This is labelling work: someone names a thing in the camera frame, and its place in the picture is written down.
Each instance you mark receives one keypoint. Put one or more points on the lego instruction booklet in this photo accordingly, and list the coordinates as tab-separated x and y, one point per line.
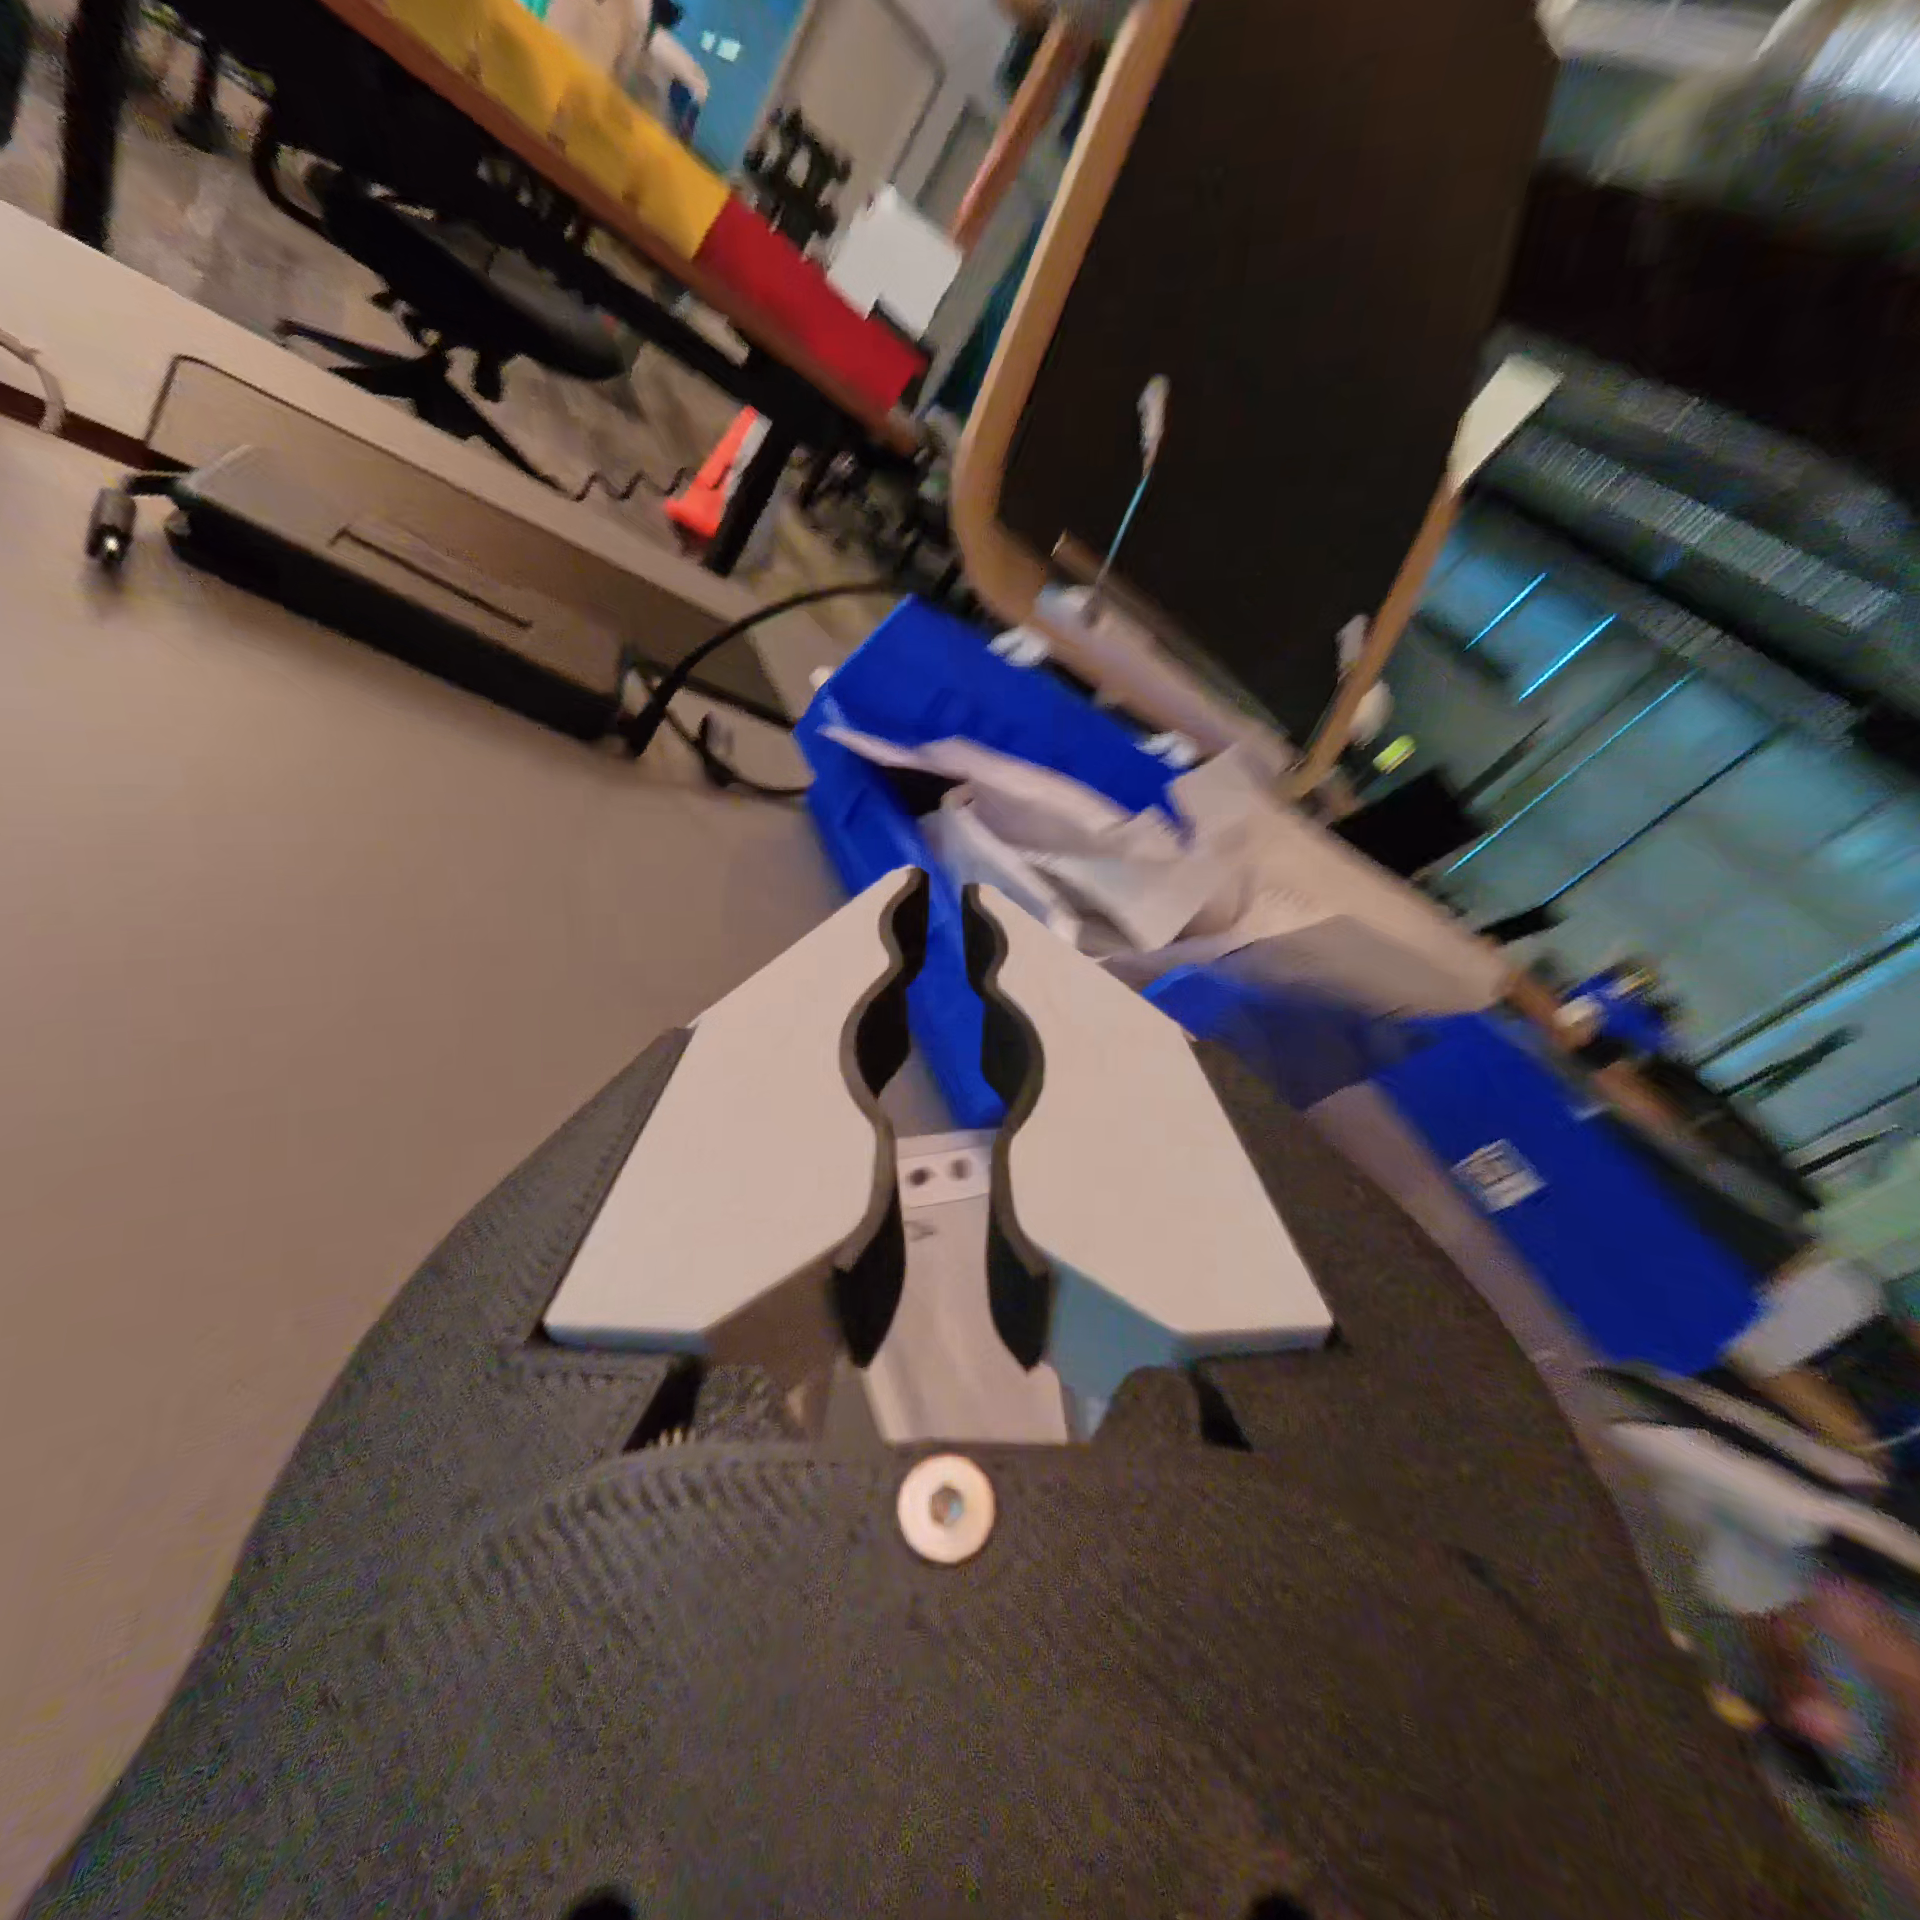
1724	1500

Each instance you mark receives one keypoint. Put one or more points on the papers in blue bin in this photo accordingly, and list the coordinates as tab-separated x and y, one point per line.
1079	856

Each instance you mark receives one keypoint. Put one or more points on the large blue storage bin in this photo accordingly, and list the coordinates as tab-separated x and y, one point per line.
1589	1201

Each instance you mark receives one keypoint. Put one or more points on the black office chair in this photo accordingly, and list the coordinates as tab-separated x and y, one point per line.
452	284

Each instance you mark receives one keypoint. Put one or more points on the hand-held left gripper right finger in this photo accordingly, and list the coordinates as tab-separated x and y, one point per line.
1156	1185

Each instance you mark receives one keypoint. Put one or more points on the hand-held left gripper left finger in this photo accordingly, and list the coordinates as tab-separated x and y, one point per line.
721	1185

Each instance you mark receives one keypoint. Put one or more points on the black chair with wooden frame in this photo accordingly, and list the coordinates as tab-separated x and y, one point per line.
1276	329

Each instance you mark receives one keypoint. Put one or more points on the table with yellow red panels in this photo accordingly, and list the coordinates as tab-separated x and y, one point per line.
662	194

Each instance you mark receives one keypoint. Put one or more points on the black power adapter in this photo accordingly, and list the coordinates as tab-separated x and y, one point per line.
389	578

